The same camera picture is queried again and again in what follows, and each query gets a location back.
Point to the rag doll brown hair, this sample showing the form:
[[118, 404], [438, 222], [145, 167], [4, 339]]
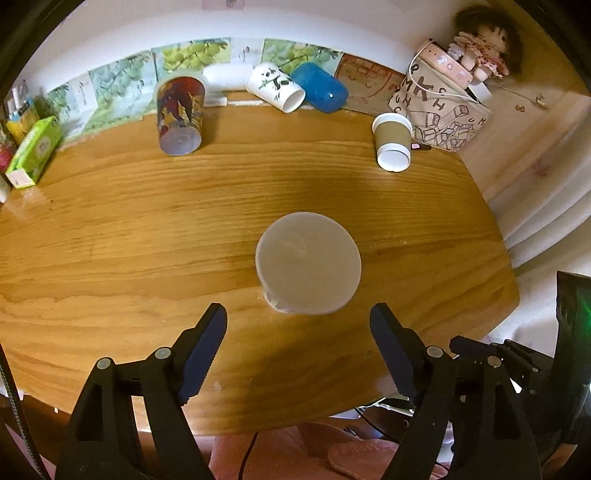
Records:
[[487, 43]]

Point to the grape print paper sheet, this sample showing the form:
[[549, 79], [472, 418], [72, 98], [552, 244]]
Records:
[[123, 90]]

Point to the brown sleeve coffee cup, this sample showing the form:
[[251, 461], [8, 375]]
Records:
[[393, 139]]

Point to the blue plastic cup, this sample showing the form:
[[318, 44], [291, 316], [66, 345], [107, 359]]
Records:
[[322, 91]]

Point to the grey checked paper cup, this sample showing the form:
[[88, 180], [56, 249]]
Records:
[[308, 264]]

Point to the green tissue box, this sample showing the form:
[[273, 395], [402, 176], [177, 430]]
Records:
[[33, 154]]

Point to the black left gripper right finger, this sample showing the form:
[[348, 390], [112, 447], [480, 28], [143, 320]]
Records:
[[428, 376]]

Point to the red robot print cup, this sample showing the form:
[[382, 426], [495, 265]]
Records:
[[180, 113]]

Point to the panda print paper cup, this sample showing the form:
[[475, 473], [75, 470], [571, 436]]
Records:
[[271, 85]]

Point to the black pen pink label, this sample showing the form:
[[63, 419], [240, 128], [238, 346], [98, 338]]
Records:
[[418, 146]]

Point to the pink power strip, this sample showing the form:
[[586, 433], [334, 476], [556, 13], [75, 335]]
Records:
[[439, 60]]

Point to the letter print fabric bag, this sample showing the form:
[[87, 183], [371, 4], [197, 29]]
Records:
[[441, 113]]

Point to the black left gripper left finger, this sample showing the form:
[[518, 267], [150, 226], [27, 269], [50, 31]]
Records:
[[103, 440]]

